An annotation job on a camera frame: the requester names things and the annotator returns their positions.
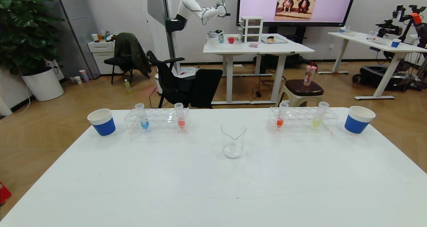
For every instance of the test tube with orange-red pigment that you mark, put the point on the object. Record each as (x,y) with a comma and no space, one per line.
(281,115)

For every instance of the test tube with blue pigment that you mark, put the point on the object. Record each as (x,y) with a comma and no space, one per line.
(142,115)

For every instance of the test tube with pink-red pigment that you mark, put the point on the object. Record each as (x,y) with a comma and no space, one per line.
(180,115)

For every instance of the clear glass beaker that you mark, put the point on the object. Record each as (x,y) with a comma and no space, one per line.
(233,150)

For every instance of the clear plastic test tube rack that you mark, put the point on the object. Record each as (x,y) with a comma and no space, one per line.
(160,121)
(298,120)

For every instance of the test tube with yellow pigment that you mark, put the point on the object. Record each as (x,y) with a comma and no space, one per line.
(320,113)

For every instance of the small clear beaker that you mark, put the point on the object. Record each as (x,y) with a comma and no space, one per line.
(371,35)

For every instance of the black office chair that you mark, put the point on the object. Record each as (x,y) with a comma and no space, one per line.
(203,87)

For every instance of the red apple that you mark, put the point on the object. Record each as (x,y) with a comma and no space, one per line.
(231,40)

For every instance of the grey bowl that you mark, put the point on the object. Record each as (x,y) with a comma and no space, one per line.
(213,34)

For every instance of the pink small object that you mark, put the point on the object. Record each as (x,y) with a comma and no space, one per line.
(254,45)

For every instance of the white double standing desk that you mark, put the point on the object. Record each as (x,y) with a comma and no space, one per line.
(267,48)

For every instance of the clear desktop drawer organizer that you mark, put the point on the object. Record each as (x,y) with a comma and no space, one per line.
(252,28)

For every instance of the green drink bottle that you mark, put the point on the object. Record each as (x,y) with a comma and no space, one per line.
(127,87)

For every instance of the grey tray with food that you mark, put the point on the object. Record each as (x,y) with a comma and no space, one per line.
(274,40)

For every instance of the brown topped plastic stool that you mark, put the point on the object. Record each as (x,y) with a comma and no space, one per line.
(302,87)

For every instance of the drink cup with red straw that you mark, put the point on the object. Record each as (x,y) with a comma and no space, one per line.
(309,75)

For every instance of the dark green jacket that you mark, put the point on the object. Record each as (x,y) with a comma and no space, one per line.
(130,48)

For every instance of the black four-legged chair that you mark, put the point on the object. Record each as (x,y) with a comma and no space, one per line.
(116,61)

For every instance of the black screen stand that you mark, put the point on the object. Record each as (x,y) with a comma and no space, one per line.
(288,30)

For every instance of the blue white paper cup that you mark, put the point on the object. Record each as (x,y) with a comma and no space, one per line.
(103,125)
(357,123)

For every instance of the white humanoid robot on column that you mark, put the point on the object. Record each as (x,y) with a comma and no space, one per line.
(156,7)

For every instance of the white drawer cabinet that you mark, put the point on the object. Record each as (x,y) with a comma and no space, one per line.
(100,50)

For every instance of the purple cup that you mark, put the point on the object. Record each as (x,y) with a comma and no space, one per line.
(84,76)

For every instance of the tall grey metal cabinet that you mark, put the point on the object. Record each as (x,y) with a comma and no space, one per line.
(80,20)

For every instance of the white long desk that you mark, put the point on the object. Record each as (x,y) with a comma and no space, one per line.
(367,40)

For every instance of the white plant pot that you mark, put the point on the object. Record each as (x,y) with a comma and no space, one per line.
(43,85)

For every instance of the large green potted plant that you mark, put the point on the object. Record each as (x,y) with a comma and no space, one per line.
(23,30)

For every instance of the red flat object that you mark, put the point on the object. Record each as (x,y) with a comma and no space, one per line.
(4,193)

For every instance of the large wall display screen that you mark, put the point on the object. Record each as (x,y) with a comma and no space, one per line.
(260,3)

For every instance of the black camera rig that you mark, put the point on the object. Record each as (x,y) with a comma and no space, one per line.
(388,28)

